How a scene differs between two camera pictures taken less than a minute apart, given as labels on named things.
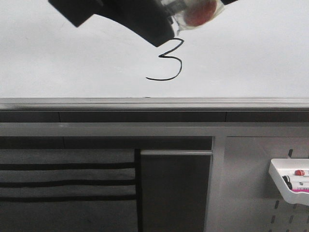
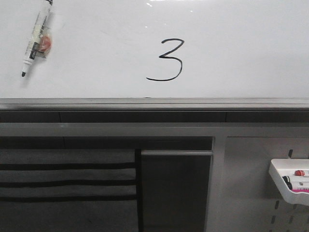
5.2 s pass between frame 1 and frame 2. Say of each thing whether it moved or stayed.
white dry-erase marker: moved
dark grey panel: stayed
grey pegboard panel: stayed
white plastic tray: stayed
